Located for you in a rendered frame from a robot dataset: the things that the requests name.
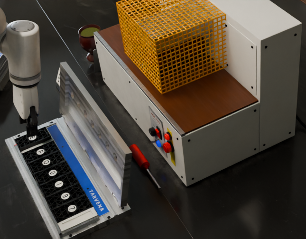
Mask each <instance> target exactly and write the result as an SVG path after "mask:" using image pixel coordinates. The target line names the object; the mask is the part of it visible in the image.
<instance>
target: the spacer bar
mask: <svg viewBox="0 0 306 239"><path fill-rule="evenodd" d="M96 216H98V215H97V213H96V211H95V209H94V208H93V207H92V208H89V209H87V210H85V211H83V212H81V213H79V214H77V215H75V216H72V217H70V218H68V219H66V220H64V221H61V222H59V223H58V226H59V228H60V230H61V232H64V231H66V230H68V229H70V228H72V227H74V226H77V225H79V224H81V223H83V222H85V221H87V220H89V219H92V218H94V217H96Z"/></svg>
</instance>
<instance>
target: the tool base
mask: <svg viewBox="0 0 306 239"><path fill-rule="evenodd" d="M50 122H53V123H50ZM55 124H56V125H57V126H58V128H59V129H60V131H61V133H62V134H63V136H64V137H65V139H66V141H67V143H68V144H69V146H70V147H71V149H72V151H73V152H74V154H75V155H76V157H77V159H78V160H79V162H80V164H81V165H82V167H83V168H84V170H85V172H86V173H87V175H88V176H89V178H90V180H91V182H92V183H93V185H94V186H95V188H96V190H97V191H98V193H99V195H100V196H101V198H102V199H103V201H104V202H105V204H106V206H107V207H108V209H109V213H107V214H105V215H103V216H101V217H99V219H100V220H98V221H96V222H94V223H92V224H90V225H88V226H86V227H84V228H81V229H79V230H77V231H75V232H73V233H71V234H72V236H71V237H70V236H69V235H67V236H64V237H62V238H60V236H59V234H58V232H57V230H56V228H55V226H54V224H53V222H52V220H51V218H50V216H49V214H48V212H47V210H46V208H45V206H44V204H43V202H42V200H41V199H40V197H39V195H38V193H37V191H36V189H35V187H34V185H33V183H32V181H31V179H30V177H29V175H28V173H27V171H26V169H25V167H24V165H23V163H22V161H21V159H20V157H19V155H18V153H17V151H16V149H15V147H14V145H15V144H16V142H15V140H14V139H16V138H18V135H20V137H21V136H23V135H26V134H27V133H26V131H25V132H22V133H20V134H18V135H15V136H13V137H10V138H8V139H6V140H5V142H6V145H7V147H8V149H9V151H10V153H11V155H12V157H13V159H14V161H15V163H16V165H17V167H18V170H19V172H20V174H21V176H22V178H23V180H24V182H25V184H26V186H27V188H28V190H29V192H30V194H31V196H32V198H33V200H34V202H35V204H36V206H37V208H38V210H39V212H40V214H41V216H42V219H43V221H44V223H45V225H46V227H47V229H48V231H49V233H50V235H51V237H52V239H80V238H82V237H84V236H86V235H88V234H90V233H92V232H94V231H97V230H99V229H101V228H103V227H105V226H107V225H109V224H111V223H113V222H115V221H118V220H120V219H122V218H124V217H126V216H128V215H130V214H132V212H131V208H130V207H129V205H128V204H127V206H124V207H120V206H119V205H118V203H117V202H118V200H117V198H116V197H115V195H114V194H112V193H111V192H110V190H109V189H108V188H107V187H105V185H104V183H103V182H102V180H101V179H100V177H99V176H98V174H97V170H96V169H95V167H94V165H93V164H92V162H91V161H90V159H89V155H88V153H87V152H85V151H84V150H83V148H82V147H81V145H79V144H78V143H77V141H76V140H75V138H74V136H73V135H72V133H71V130H70V128H69V126H68V125H67V123H66V121H65V117H64V116H63V115H62V117H61V118H59V119H58V118H57V119H54V120H52V121H49V122H47V123H44V124H42V125H40V126H38V127H37V129H40V128H43V127H46V128H47V127H50V126H52V125H55ZM34 179H35V178H34ZM35 181H36V180H35ZM36 183H37V182H36ZM37 185H38V184H37ZM38 187H39V186H38ZM39 189H40V188H39ZM40 191H41V190H40ZM41 193H42V192H41ZM42 195H43V194H42ZM43 197H44V196H43ZM44 199H45V198H44ZM45 201H46V200H45ZM52 215H53V214H52ZM108 216H110V217H111V218H110V219H108V218H107V217H108Z"/></svg>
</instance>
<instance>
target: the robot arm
mask: <svg viewBox="0 0 306 239"><path fill-rule="evenodd" d="M0 53H2V54H3V55H5V56H6V58H7V60H8V63H9V78H10V80H11V82H12V84H13V102H14V105H15V107H16V109H17V111H18V113H19V123H20V124H23V123H27V125H26V133H27V137H32V136H36V135H38V129H37V124H38V120H37V117H38V116H39V99H38V90H37V85H38V84H39V81H40V79H41V62H40V38H39V26H38V25H37V24H36V23H34V22H32V21H28V20H18V21H14V22H11V23H9V24H8V23H7V22H6V16H5V13H4V12H3V10H2V9H1V8H0ZM30 114H31V115H30ZM30 118H32V121H30Z"/></svg>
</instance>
